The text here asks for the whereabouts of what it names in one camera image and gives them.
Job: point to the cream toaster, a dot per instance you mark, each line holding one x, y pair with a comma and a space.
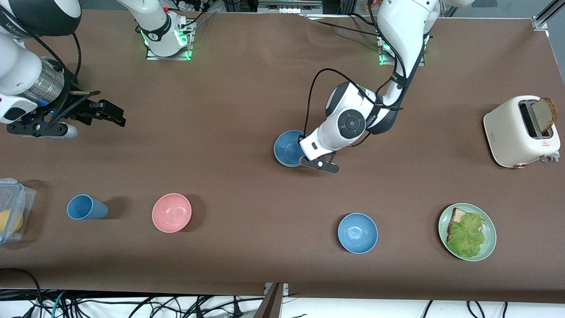
507, 132

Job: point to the metal bracket post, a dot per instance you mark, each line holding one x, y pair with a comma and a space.
271, 304

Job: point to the bread slice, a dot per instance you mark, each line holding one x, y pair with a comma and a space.
459, 215

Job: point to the clear plastic food container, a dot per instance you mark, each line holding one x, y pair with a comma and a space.
26, 198

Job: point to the blue cup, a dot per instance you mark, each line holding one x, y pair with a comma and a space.
86, 207

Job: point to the green plate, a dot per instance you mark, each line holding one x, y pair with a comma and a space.
490, 234

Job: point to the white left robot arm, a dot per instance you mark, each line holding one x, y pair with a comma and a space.
397, 26

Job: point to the pink bowl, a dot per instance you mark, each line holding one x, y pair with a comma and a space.
171, 213

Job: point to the blue bowl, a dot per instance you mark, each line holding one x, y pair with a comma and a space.
357, 233
287, 148

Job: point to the green lettuce leaf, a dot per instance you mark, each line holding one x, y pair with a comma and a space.
465, 238

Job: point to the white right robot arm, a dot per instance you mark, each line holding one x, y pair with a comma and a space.
17, 66

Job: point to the brown toast slice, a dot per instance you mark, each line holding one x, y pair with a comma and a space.
544, 115

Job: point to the aluminium frame profile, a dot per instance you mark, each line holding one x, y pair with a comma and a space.
289, 5

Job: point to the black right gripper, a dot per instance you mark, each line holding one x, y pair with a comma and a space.
76, 107

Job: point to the brown table cover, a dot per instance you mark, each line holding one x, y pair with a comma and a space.
220, 110

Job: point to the yellow food item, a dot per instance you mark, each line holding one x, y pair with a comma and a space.
9, 221

